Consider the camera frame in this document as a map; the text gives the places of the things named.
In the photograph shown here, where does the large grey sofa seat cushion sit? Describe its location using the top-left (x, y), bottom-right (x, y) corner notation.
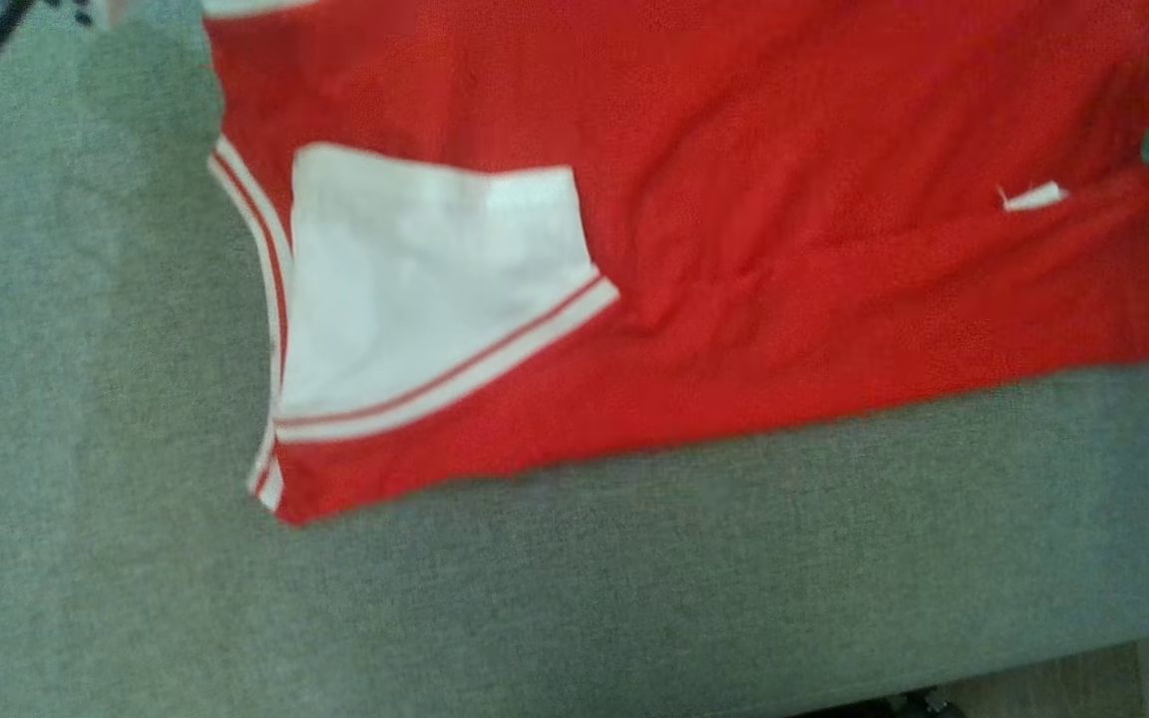
top-left (0, 0), bottom-right (1149, 718)

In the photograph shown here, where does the red and white jersey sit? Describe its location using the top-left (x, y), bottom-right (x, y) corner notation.
top-left (200, 0), bottom-right (1149, 528)

